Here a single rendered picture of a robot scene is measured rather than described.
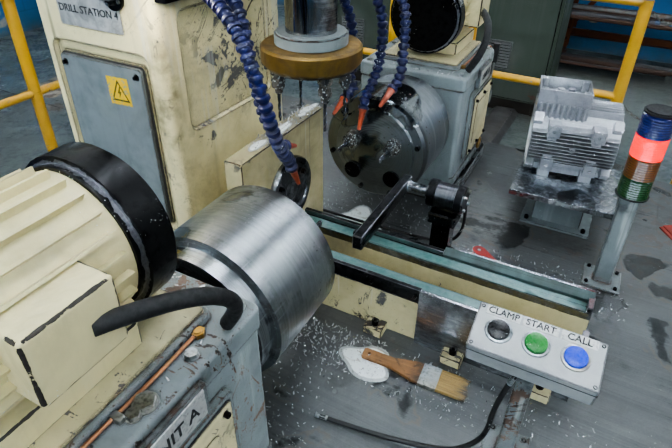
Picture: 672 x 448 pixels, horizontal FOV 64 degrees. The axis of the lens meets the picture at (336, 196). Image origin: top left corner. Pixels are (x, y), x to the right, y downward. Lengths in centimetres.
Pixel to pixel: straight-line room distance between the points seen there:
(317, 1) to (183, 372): 60
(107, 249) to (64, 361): 11
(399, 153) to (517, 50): 291
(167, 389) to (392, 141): 78
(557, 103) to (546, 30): 261
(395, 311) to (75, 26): 79
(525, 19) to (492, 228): 271
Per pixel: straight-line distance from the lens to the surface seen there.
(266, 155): 103
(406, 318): 109
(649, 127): 117
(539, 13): 399
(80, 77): 112
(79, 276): 50
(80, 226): 52
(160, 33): 95
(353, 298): 112
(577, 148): 141
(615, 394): 114
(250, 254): 75
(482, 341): 78
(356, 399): 102
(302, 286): 80
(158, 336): 63
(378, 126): 122
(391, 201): 108
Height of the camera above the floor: 161
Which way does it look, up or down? 33 degrees down
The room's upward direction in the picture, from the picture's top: 1 degrees clockwise
